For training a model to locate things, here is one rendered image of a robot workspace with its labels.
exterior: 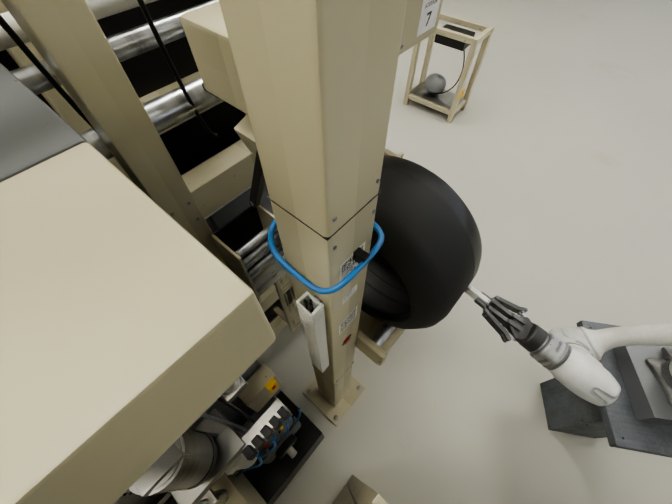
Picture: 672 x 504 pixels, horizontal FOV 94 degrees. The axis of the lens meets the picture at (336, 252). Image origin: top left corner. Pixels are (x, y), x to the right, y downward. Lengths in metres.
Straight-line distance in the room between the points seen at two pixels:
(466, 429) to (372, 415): 0.53
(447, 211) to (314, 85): 0.61
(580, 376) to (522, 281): 1.65
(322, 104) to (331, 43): 0.05
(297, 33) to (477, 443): 2.08
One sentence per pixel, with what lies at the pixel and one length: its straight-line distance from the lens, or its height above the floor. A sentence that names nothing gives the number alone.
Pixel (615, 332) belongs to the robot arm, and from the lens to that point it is 1.24.
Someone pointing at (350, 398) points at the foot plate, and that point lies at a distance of 2.04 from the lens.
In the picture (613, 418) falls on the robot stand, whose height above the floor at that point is 0.65.
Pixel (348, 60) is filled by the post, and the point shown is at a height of 1.89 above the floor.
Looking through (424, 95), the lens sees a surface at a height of 0.13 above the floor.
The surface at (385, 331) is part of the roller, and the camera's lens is 1.18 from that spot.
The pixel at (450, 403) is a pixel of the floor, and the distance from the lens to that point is 2.15.
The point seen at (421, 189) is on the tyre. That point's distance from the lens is 0.85.
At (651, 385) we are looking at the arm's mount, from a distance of 1.79.
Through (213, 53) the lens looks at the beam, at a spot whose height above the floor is 1.74.
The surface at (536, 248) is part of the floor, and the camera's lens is 2.91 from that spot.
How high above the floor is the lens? 2.02
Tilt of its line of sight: 56 degrees down
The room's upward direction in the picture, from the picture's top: 1 degrees counter-clockwise
